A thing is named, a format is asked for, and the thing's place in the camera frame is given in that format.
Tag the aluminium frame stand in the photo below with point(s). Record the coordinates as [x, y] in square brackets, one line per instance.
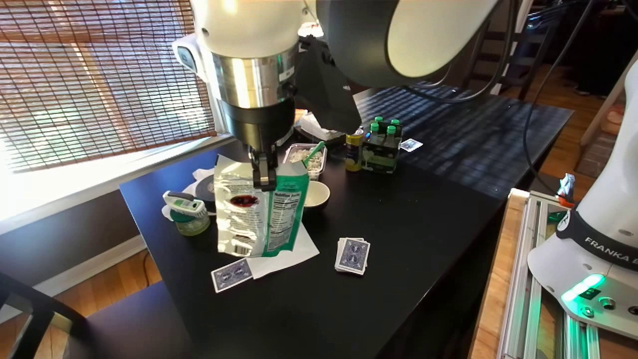
[524, 292]

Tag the clear plastic food container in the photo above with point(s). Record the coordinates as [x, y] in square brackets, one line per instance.
[295, 160]

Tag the green plastic fork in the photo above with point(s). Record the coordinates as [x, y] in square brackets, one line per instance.
[313, 152]

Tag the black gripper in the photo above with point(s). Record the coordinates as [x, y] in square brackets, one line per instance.
[261, 126]

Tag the green and white cup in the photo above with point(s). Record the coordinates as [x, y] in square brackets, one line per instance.
[187, 216]

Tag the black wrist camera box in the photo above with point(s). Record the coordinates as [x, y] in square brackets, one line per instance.
[329, 87]

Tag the small white and orange box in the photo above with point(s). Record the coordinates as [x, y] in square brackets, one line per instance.
[410, 144]

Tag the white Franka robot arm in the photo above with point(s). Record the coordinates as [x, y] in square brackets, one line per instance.
[245, 27]

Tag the small white bowl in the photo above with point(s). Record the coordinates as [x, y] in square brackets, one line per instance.
[315, 194]

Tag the small jar with yellow lid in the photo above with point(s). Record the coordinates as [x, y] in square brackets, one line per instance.
[353, 152]

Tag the green bottles in tray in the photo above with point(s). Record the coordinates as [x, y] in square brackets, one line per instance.
[379, 158]

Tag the green and white packet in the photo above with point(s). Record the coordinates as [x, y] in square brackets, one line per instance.
[279, 212]

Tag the black tape roll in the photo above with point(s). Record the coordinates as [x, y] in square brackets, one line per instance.
[201, 174]

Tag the green cap bottle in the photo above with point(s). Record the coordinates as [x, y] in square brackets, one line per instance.
[373, 132]
[395, 124]
[377, 122]
[391, 134]

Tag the black wooden chair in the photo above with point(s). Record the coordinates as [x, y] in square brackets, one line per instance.
[40, 312]

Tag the bamboo window blind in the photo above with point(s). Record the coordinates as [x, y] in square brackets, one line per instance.
[99, 73]

